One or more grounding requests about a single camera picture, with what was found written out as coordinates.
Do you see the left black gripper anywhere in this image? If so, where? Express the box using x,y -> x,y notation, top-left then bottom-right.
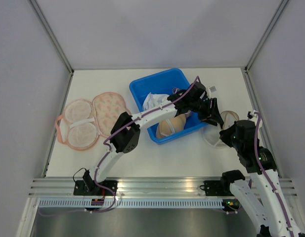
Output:
190,98 -> 223,127

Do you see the white mesh laundry bag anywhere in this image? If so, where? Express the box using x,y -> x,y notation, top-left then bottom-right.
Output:
202,111 -> 239,148

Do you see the white satin bra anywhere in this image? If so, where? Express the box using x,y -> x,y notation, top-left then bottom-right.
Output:
142,93 -> 169,111

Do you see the floral mesh laundry bag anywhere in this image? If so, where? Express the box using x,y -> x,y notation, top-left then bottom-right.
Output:
55,92 -> 131,151

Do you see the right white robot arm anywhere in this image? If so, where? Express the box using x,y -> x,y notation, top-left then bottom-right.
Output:
219,111 -> 305,237

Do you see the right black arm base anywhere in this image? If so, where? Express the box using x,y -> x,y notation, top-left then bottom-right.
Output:
200,180 -> 233,197

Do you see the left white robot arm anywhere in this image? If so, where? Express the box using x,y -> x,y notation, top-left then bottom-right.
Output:
73,80 -> 223,196

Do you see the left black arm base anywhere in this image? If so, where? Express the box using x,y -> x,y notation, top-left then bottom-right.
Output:
73,180 -> 118,197

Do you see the beige bra in bin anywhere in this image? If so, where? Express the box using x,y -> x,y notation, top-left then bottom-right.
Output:
156,111 -> 192,139

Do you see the blue plastic bin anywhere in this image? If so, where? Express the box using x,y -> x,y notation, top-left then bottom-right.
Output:
129,68 -> 210,145

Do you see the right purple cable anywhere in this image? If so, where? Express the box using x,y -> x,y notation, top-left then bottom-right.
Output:
218,111 -> 295,237

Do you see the purple cable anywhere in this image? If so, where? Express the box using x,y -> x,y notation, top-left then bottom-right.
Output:
218,111 -> 295,237
38,75 -> 201,217

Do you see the aluminium mounting rail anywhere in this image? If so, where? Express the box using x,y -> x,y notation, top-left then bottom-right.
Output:
28,176 -> 298,198

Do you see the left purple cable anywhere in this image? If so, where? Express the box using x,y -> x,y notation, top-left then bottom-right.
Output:
38,75 -> 201,217

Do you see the white slotted cable duct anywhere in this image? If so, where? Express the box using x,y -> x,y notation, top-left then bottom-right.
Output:
39,198 -> 223,209

